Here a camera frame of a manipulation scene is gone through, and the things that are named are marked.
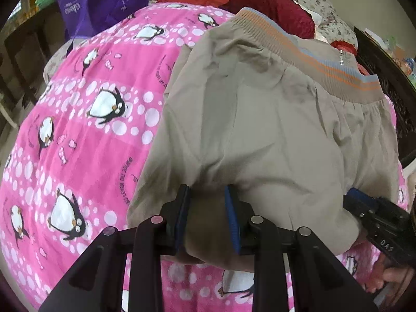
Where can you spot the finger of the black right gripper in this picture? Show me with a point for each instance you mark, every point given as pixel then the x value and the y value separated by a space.
pixel 389 228

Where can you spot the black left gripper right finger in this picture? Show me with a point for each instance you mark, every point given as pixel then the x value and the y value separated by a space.
pixel 291 265

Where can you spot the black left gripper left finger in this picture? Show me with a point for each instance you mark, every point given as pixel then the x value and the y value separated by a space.
pixel 95 281

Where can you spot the khaki beige jacket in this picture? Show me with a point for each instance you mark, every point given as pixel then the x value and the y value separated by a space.
pixel 291 123

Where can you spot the person's right hand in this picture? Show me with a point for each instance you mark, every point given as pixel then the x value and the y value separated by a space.
pixel 381 274

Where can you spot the pink penguin fleece blanket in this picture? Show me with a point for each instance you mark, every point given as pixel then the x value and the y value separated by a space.
pixel 78 156

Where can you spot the dark carved wooden headboard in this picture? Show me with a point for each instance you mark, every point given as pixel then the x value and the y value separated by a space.
pixel 396 86

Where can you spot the dark wooden desk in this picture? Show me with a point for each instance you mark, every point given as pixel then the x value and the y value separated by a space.
pixel 27 43

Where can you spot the dark red velvet pillow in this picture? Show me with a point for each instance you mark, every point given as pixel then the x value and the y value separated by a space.
pixel 286 13

